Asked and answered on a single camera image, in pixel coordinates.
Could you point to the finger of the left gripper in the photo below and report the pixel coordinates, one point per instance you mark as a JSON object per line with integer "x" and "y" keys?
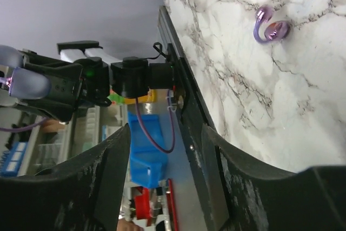
{"x": 50, "y": 66}
{"x": 51, "y": 108}

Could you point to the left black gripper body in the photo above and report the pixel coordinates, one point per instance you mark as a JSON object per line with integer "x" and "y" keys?
{"x": 95, "y": 78}

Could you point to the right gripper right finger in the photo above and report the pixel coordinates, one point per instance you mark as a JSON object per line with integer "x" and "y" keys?
{"x": 262, "y": 197}

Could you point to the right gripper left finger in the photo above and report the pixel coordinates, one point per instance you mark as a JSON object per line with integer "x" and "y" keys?
{"x": 82, "y": 193}

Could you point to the lavender earbud charging case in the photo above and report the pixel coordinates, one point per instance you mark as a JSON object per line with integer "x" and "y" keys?
{"x": 25, "y": 84}

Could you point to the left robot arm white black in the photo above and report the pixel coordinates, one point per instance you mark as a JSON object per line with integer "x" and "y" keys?
{"x": 56, "y": 89}

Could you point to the blue plastic parts bin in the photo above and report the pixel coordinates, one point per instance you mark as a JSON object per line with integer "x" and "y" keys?
{"x": 147, "y": 164}

